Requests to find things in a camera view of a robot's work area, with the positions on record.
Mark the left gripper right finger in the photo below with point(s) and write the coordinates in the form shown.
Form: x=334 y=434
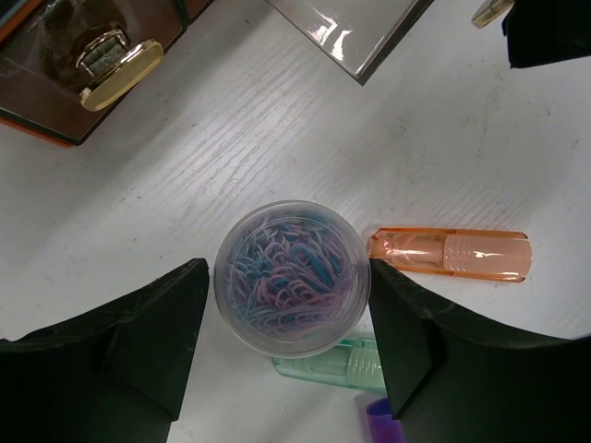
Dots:
x=453 y=375

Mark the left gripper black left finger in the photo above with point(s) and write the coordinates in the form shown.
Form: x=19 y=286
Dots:
x=117 y=373

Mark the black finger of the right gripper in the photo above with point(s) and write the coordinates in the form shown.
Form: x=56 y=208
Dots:
x=543 y=32

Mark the clear jar of paper clips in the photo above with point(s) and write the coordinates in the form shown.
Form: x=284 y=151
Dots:
x=292 y=279

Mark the teal drawer box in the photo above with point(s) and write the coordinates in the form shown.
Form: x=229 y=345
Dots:
x=65 y=65

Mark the purple cap highlighter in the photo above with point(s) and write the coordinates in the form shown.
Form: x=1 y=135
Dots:
x=382 y=427

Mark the green mini highlighter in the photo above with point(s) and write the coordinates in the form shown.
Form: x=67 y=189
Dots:
x=353 y=364

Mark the orange mini highlighter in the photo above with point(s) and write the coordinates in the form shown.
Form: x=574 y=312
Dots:
x=474 y=254

